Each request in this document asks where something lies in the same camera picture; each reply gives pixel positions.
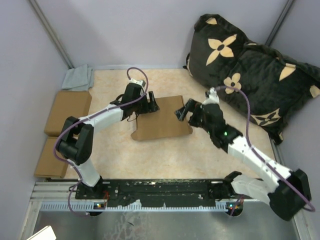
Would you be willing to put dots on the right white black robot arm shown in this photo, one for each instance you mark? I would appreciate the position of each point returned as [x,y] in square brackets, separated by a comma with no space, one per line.
[286,191]

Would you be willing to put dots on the folded cardboard box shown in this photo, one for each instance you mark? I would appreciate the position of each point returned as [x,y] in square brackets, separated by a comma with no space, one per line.
[66,104]
[48,165]

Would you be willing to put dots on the brown cardboard box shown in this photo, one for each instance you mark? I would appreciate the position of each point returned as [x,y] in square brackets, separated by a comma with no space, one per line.
[162,123]

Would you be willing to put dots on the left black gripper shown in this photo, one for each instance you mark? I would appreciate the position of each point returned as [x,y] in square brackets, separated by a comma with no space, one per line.
[149,107]

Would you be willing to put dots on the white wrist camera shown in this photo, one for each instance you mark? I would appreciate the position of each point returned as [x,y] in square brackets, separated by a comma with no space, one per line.
[141,82]
[211,97]

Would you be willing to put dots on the lower folded cardboard box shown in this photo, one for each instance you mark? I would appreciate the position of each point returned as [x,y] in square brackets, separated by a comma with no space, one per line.
[48,165]

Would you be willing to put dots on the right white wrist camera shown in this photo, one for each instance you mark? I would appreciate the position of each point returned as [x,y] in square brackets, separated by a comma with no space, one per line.
[211,97]

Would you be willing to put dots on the aluminium frame rail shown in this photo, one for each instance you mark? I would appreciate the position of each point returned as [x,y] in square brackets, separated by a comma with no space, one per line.
[61,195]

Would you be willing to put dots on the grey folded cloth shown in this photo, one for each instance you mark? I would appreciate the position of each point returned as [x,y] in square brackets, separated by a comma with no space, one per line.
[79,79]

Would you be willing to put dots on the white object at bottom corner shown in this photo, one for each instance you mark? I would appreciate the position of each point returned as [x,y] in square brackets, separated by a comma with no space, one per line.
[47,233]

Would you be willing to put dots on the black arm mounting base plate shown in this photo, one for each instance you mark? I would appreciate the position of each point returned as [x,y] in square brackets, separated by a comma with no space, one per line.
[158,192]

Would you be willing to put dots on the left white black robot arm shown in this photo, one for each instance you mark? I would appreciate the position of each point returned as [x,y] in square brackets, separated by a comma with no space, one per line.
[75,142]

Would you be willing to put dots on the black floral plush cushion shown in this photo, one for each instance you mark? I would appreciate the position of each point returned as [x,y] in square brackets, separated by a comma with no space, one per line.
[256,80]

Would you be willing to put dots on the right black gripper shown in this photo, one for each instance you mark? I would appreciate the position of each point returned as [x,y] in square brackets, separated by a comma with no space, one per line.
[197,107]

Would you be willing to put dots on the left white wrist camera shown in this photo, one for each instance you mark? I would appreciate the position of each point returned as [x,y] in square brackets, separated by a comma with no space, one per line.
[141,82]

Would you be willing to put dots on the upper folded cardboard box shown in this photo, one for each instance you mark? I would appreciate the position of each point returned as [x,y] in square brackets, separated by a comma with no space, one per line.
[66,104]

